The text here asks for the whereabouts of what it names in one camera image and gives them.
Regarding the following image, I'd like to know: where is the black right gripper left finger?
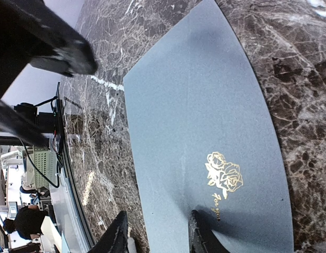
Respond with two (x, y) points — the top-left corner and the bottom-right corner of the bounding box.
(88, 211), (129, 253)

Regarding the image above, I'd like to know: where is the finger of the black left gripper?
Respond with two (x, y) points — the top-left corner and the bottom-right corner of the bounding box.
(0, 1), (98, 98)
(0, 100), (48, 147)

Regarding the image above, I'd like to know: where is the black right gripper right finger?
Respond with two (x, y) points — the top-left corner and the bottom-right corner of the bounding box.
(188, 210), (229, 253)

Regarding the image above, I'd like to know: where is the blue-grey envelope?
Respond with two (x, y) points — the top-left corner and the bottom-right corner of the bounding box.
(124, 1), (293, 252)

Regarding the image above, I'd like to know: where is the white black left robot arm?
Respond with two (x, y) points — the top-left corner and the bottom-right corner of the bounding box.
(0, 1), (98, 147)

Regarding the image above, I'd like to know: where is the green perforated plastic crate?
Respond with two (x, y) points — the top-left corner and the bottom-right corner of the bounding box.
(26, 148), (58, 189)

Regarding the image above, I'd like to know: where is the person in black clothes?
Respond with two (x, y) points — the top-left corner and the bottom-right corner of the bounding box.
(3, 205), (48, 240)

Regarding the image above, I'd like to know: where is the black front table rail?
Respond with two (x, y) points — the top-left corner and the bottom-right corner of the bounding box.
(56, 82), (95, 252)

